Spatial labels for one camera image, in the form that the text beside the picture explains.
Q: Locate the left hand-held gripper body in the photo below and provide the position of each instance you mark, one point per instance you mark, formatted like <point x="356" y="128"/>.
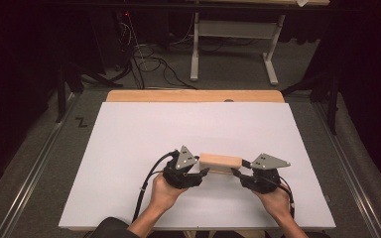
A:
<point x="184" y="158"/>

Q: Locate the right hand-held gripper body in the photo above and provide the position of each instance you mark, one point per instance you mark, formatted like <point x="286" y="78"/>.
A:
<point x="268" y="162"/>

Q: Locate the wooden block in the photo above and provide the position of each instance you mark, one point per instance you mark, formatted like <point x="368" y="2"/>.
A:
<point x="220" y="161"/>

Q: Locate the person's right hand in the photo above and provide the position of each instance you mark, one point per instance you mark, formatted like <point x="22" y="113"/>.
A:
<point x="276" y="201"/>

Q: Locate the person's left hand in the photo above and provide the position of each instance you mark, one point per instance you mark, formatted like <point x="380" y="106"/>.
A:
<point x="163" y="196"/>

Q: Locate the white table mat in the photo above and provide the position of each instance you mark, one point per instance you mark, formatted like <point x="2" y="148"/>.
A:
<point x="198" y="129"/>

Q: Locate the wooden table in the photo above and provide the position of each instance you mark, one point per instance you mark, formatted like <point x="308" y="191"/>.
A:
<point x="178" y="95"/>

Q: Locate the black metal stand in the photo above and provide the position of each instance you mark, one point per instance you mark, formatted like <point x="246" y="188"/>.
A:
<point x="330" y="95"/>
<point x="66" y="82"/>

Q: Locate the person's dark sleeve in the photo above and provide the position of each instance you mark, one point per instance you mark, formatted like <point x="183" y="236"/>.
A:
<point x="112" y="228"/>

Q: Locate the metal floor rail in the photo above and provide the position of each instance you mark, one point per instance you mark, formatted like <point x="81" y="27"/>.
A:
<point x="33" y="175"/>
<point x="350" y="172"/>

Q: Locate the white metal desk frame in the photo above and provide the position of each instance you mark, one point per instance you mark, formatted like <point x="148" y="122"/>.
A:
<point x="234" y="29"/>

